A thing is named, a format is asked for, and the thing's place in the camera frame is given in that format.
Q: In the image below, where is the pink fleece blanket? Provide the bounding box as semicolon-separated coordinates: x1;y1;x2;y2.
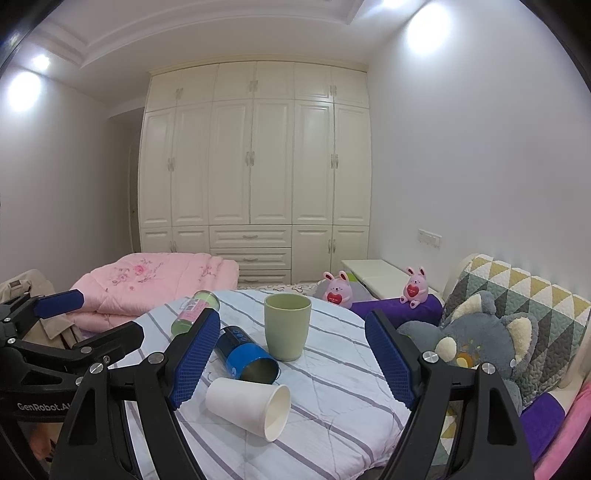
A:
531;382;591;480

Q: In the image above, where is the purple pillow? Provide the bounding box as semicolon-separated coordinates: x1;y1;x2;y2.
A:
353;294;444;326
519;390;581;465

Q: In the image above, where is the grey plush toy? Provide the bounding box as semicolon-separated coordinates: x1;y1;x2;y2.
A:
397;290;541;417

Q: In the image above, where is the white bedside table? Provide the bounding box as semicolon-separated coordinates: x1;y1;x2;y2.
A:
341;258;442;301

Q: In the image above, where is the triangle patterned cushion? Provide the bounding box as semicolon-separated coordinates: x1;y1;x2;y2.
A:
440;252;591;408

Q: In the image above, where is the white paper cup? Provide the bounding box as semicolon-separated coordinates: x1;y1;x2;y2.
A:
204;377;291;443

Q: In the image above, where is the patterned white bed sheet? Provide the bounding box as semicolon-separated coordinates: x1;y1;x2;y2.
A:
237;280;334;299

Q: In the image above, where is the pink rabbit plush toy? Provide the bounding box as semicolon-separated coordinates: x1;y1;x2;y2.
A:
399;265;430;308
321;270;356;309

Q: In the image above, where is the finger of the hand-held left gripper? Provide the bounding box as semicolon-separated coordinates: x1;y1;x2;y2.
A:
14;321;146;380
0;289;86;325

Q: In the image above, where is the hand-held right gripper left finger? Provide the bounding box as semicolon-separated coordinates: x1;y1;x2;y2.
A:
48;307;221;480

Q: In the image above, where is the green plastic cup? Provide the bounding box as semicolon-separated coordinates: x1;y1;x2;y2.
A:
264;294;313;363

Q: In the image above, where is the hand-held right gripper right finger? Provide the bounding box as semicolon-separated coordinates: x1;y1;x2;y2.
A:
364;310;539;480

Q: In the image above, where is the green bottle with pink label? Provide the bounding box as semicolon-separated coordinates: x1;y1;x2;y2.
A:
171;290;221;336

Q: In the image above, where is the blue metal can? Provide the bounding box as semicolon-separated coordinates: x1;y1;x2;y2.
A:
214;325;281;384

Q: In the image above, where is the cream white wardrobe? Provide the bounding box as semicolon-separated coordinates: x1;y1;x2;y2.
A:
138;60;373;285

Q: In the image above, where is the pink floral quilt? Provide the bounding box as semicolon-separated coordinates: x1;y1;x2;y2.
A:
69;251;240;331

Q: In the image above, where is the beige jacket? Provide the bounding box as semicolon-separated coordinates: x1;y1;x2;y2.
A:
0;269;99;352

